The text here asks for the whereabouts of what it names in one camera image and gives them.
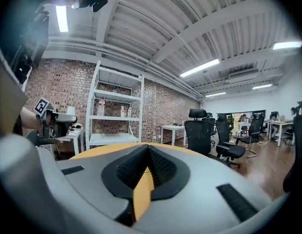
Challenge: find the small white table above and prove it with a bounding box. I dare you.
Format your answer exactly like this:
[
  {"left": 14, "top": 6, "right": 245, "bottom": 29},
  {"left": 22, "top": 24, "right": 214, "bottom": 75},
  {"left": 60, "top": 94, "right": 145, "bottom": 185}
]
[{"left": 160, "top": 124, "right": 186, "bottom": 146}]

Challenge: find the large clear plastic bottle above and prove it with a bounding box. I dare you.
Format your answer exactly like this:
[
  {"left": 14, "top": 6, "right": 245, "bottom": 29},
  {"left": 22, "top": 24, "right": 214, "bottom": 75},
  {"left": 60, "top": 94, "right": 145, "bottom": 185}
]
[{"left": 97, "top": 97, "right": 106, "bottom": 117}]

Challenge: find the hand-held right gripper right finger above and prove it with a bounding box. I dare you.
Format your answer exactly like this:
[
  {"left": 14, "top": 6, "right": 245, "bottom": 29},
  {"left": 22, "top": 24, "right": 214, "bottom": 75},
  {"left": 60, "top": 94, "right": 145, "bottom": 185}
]
[{"left": 147, "top": 144, "right": 191, "bottom": 202}]

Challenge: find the ceiling light panel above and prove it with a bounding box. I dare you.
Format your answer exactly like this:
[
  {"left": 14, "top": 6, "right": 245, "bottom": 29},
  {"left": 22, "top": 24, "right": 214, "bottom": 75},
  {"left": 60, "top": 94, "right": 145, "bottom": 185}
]
[{"left": 55, "top": 5, "right": 69, "bottom": 33}]

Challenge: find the white office desk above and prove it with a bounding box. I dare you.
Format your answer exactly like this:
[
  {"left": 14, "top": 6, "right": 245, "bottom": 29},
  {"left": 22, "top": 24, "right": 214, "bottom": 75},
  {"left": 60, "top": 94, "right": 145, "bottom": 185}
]
[{"left": 267, "top": 120, "right": 296, "bottom": 147}]

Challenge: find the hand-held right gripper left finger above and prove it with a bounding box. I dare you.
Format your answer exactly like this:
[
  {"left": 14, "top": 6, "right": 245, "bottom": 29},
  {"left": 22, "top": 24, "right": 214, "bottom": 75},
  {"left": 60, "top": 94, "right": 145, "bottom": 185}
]
[{"left": 101, "top": 144, "right": 149, "bottom": 200}]

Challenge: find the person's left forearm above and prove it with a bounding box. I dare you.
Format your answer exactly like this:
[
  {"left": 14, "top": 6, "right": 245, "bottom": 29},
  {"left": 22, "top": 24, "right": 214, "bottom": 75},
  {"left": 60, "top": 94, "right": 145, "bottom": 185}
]
[{"left": 20, "top": 106, "right": 43, "bottom": 132}]

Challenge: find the ceiling air conditioner unit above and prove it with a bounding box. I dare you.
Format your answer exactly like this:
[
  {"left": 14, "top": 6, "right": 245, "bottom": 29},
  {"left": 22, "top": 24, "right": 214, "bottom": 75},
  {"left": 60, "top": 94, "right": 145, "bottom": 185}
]
[{"left": 228, "top": 68, "right": 260, "bottom": 80}]

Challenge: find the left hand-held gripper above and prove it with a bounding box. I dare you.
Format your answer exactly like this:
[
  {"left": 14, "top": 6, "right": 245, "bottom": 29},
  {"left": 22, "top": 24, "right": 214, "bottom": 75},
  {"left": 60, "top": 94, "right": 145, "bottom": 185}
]
[{"left": 34, "top": 97, "right": 78, "bottom": 139}]

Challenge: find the long ceiling light tube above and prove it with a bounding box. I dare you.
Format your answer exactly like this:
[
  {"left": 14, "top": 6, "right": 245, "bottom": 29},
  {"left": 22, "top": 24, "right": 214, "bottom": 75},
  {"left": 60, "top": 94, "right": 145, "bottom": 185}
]
[{"left": 179, "top": 58, "right": 221, "bottom": 78}]

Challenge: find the white metal shelf unit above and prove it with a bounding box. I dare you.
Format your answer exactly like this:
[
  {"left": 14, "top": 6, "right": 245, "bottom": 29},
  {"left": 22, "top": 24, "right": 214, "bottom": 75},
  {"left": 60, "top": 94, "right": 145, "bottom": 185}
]
[{"left": 85, "top": 60, "right": 145, "bottom": 151}]

